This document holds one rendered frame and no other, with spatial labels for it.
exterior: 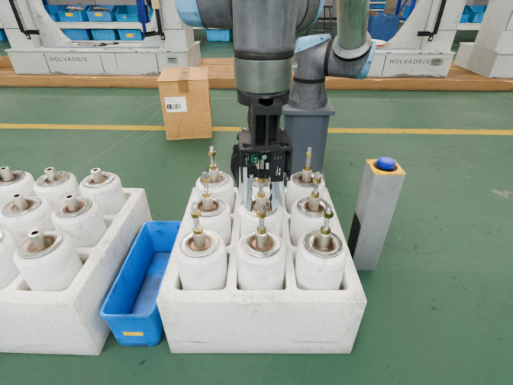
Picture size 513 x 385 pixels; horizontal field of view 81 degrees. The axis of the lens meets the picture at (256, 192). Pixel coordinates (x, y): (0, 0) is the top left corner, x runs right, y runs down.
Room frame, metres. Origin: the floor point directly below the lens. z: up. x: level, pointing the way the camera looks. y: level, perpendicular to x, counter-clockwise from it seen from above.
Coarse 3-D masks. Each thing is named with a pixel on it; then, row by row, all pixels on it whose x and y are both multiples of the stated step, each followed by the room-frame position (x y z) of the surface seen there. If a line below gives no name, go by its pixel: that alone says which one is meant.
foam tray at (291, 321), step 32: (192, 192) 0.71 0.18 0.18; (288, 224) 0.57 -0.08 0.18; (288, 256) 0.46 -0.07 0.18; (160, 288) 0.38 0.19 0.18; (288, 288) 0.38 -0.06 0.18; (352, 288) 0.38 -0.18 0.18; (192, 320) 0.35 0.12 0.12; (224, 320) 0.35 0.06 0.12; (256, 320) 0.35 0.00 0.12; (288, 320) 0.35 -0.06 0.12; (320, 320) 0.35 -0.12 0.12; (352, 320) 0.35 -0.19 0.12; (192, 352) 0.35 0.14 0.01; (224, 352) 0.35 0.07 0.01; (256, 352) 0.35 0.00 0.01; (288, 352) 0.35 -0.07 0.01; (320, 352) 0.35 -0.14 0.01
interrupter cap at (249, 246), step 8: (272, 232) 0.45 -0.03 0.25; (248, 240) 0.43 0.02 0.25; (272, 240) 0.43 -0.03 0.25; (280, 240) 0.43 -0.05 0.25; (248, 248) 0.41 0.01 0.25; (256, 248) 0.41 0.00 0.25; (264, 248) 0.41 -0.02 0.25; (272, 248) 0.41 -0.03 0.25; (256, 256) 0.39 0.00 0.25; (264, 256) 0.39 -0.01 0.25
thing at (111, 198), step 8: (80, 184) 0.64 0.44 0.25; (112, 184) 0.64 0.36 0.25; (120, 184) 0.67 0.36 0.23; (88, 192) 0.61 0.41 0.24; (96, 192) 0.61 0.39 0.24; (104, 192) 0.62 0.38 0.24; (112, 192) 0.63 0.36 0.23; (120, 192) 0.66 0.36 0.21; (96, 200) 0.61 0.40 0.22; (104, 200) 0.62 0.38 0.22; (112, 200) 0.63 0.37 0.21; (120, 200) 0.65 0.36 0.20; (104, 208) 0.62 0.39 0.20; (112, 208) 0.63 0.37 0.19; (120, 208) 0.64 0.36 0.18
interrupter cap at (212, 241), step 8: (208, 232) 0.46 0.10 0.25; (184, 240) 0.43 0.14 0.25; (192, 240) 0.44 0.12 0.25; (208, 240) 0.44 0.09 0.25; (216, 240) 0.43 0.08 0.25; (184, 248) 0.41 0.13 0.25; (192, 248) 0.41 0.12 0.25; (200, 248) 0.41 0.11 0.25; (208, 248) 0.41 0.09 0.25; (216, 248) 0.41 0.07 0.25; (192, 256) 0.39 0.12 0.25; (200, 256) 0.39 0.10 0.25
